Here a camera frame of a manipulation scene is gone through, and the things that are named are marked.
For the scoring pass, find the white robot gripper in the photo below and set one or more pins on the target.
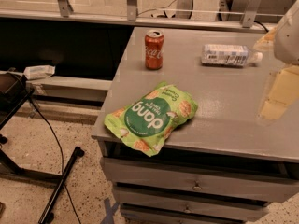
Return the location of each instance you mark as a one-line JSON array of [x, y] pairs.
[[288, 36]]

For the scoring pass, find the red coke can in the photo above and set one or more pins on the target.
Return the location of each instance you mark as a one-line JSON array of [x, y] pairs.
[[154, 40]]

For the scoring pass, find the clear plastic water bottle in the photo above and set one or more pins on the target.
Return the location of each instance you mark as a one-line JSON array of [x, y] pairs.
[[229, 55]]

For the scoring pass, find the grey drawer cabinet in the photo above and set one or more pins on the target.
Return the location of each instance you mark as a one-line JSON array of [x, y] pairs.
[[225, 134]]

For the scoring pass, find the top grey drawer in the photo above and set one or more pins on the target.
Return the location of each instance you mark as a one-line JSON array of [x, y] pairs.
[[153, 174]]

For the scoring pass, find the grey drawer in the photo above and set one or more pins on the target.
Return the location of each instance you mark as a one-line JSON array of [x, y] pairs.
[[188, 204], [153, 174], [168, 217]]

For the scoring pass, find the green dang chips bag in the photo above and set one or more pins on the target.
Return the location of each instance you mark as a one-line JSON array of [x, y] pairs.
[[145, 125]]

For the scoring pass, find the bottom grey drawer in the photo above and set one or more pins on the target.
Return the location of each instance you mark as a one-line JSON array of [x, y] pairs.
[[168, 217]]

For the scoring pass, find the middle grey drawer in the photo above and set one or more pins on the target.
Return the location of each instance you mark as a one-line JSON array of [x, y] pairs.
[[188, 204]]

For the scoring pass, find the grey low shelf ledge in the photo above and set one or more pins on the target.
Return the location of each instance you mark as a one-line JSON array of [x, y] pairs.
[[85, 89]]

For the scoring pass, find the white wipes packet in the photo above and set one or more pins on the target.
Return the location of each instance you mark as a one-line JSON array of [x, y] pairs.
[[38, 72]]

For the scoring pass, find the metal railing bracket right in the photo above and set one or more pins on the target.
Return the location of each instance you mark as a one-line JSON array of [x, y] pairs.
[[250, 13]]

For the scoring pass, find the metal railing bracket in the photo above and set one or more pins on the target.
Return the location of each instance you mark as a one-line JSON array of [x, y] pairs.
[[131, 10], [250, 13], [65, 8]]

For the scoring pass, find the metal railing bracket middle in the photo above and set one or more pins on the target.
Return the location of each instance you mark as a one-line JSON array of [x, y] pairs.
[[131, 10]]

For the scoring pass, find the metal railing bracket left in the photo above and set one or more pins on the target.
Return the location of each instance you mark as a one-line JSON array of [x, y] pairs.
[[65, 8]]

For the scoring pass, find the black stand frame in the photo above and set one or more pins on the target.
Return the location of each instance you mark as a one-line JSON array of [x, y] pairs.
[[38, 157]]

